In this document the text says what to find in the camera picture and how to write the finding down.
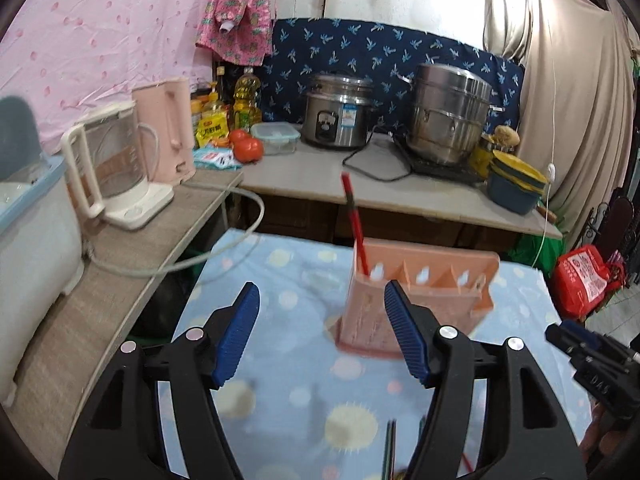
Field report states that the glass kettle white base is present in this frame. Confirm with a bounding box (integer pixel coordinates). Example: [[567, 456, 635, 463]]
[[61, 100, 175, 231]]

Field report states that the yellow can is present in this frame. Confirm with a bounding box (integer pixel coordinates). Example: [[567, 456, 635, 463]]
[[470, 135, 496, 177]]

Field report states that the white cable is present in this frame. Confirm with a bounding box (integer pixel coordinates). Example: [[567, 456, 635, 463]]
[[530, 57, 559, 272]]

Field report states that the yellow bowl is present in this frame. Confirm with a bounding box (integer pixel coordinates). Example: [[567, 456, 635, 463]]
[[490, 149, 550, 197]]

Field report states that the red plastic bag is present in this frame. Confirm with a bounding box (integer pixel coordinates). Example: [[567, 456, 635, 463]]
[[550, 246, 627, 322]]

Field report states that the pink plastic utensil holder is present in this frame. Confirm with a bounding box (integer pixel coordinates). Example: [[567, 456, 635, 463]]
[[334, 240, 501, 359]]

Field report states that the grey stone counter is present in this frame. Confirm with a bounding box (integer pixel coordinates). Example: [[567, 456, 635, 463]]
[[239, 132, 564, 242]]

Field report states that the dark metal chair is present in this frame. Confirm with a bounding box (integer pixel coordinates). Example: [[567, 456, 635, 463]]
[[580, 187, 640, 282]]

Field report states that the navy printed cloth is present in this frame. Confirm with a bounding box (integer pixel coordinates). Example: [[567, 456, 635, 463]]
[[260, 17, 527, 127]]

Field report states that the black induction cooker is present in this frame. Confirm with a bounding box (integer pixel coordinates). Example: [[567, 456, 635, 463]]
[[392, 132, 490, 187]]

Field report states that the glass food container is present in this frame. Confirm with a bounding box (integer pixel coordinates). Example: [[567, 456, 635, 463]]
[[250, 122, 301, 156]]

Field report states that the beige curtain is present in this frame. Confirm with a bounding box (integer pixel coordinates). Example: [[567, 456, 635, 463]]
[[482, 0, 640, 233]]

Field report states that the red chopstick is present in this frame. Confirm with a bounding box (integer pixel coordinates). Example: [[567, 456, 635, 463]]
[[341, 172, 373, 279]]

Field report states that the yellow food packet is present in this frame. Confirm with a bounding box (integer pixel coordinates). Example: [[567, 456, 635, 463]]
[[194, 111, 230, 149]]

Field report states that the brown loofah sponge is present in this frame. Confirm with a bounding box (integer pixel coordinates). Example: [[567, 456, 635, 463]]
[[492, 125, 521, 150]]

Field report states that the black power cable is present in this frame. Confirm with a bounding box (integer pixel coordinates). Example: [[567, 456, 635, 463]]
[[342, 130, 417, 182]]

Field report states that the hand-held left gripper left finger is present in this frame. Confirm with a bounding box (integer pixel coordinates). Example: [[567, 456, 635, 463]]
[[59, 282, 261, 480]]

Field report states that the pink electric kettle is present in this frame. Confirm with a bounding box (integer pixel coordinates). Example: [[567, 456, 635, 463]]
[[132, 77, 197, 184]]

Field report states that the green cloth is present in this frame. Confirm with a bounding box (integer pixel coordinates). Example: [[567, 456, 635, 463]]
[[510, 232, 567, 282]]

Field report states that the blue white packet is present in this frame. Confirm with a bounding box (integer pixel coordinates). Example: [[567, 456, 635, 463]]
[[192, 147, 241, 171]]

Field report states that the blue printed tablecloth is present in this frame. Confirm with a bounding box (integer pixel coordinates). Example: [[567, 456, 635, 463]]
[[170, 227, 597, 480]]

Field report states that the clear hose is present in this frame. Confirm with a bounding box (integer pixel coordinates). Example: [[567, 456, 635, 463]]
[[82, 182, 266, 279]]

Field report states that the pink floral garment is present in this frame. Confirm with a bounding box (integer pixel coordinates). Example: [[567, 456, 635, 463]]
[[195, 0, 277, 67]]

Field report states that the dark sauce bottle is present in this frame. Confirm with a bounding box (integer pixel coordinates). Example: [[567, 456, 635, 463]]
[[215, 62, 236, 107]]

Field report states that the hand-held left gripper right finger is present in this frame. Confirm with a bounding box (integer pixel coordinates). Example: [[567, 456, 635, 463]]
[[382, 280, 588, 480]]

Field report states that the steel rice cooker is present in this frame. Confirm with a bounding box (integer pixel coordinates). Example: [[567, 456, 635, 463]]
[[301, 74, 377, 151]]

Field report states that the wood-grain side counter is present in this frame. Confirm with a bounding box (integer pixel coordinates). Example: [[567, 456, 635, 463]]
[[0, 167, 244, 480]]

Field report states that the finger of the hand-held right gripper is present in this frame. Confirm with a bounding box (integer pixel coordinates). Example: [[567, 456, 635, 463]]
[[545, 320, 637, 370]]

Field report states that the pink dotted cloth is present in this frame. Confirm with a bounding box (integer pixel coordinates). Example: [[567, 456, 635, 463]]
[[0, 0, 222, 147]]

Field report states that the steel steamer pot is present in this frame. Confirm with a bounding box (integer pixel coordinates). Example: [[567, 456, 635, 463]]
[[399, 62, 494, 167]]

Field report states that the cooking oil bottle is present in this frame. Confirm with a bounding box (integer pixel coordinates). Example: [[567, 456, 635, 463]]
[[232, 67, 264, 129]]

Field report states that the white blue plastic appliance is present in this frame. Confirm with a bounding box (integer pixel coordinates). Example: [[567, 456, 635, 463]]
[[0, 95, 86, 407]]

